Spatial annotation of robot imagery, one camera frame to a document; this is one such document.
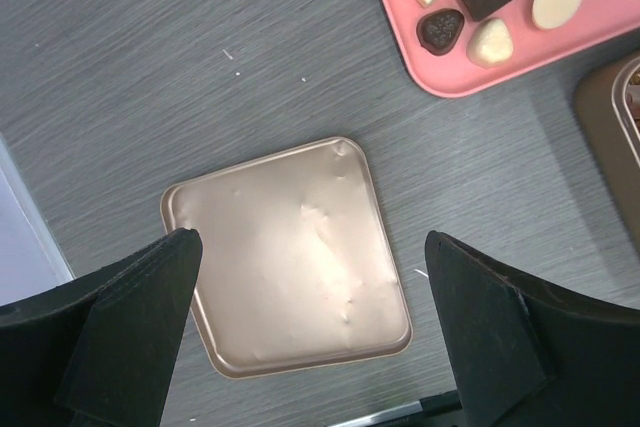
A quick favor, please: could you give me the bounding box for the dark heart chocolate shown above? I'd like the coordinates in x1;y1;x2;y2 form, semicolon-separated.
416;8;465;56

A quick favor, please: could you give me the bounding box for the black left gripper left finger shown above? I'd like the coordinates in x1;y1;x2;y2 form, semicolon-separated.
1;228;203;426

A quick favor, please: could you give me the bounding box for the rose gold tin lid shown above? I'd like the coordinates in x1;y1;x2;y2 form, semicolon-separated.
160;137;413;379

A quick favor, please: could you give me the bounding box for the white heart chocolate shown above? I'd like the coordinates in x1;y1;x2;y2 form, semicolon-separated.
466;18;514;68

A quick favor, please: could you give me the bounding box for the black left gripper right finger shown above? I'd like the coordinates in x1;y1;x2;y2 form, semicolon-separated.
425;231;639;426

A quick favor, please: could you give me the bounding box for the gold chocolate box with tray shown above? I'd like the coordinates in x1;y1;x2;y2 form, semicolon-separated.
572;52;639;245

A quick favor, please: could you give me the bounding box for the pink plastic tray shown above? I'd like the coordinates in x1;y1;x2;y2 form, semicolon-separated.
381;0;639;98

